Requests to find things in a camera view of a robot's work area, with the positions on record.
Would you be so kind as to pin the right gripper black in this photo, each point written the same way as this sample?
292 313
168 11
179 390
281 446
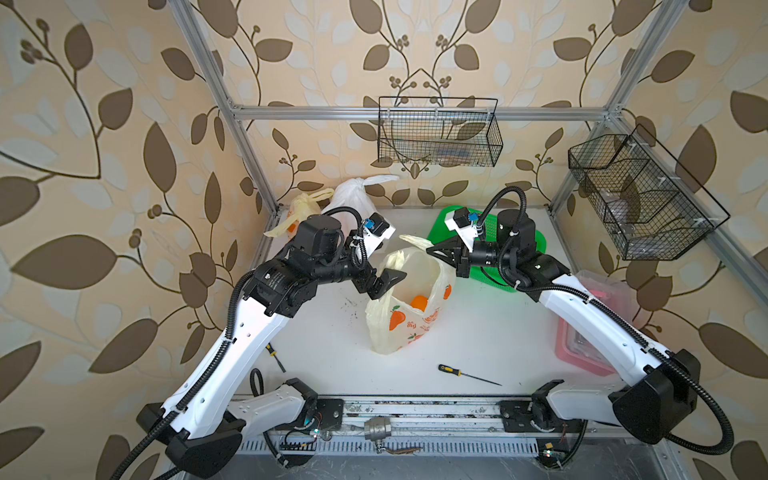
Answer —
453 252

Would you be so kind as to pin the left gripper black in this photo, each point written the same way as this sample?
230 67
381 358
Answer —
378 284

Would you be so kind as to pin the yellow plastic bag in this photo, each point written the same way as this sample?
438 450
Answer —
407 311
301 207

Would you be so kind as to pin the white plastic bag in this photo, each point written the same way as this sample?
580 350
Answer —
352 193

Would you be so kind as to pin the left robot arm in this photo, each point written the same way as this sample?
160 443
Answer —
197 424

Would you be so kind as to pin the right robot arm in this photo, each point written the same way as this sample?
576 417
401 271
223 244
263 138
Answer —
659 388

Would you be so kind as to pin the green plastic basket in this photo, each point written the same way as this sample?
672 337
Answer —
515 235

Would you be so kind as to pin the orange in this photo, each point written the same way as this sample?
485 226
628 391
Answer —
420 303

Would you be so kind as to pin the yellow black screwdriver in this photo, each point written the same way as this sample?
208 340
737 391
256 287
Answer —
460 373

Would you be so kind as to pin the small screwdriver left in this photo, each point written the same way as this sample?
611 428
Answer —
272 352

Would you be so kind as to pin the metal cylinder fitting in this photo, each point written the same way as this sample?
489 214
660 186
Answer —
377 429

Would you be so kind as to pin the pink plastic box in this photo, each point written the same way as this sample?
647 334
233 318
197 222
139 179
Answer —
572 347

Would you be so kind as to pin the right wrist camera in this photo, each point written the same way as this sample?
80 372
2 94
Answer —
466 224

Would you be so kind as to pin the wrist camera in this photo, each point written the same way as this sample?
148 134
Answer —
376 230
466 224

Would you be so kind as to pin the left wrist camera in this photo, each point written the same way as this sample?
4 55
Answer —
376 230

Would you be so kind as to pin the back wire basket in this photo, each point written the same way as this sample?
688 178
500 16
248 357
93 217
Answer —
439 130

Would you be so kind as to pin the wire basket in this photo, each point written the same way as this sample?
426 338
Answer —
652 206
439 130

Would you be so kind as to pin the right wire basket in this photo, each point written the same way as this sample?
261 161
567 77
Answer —
652 206

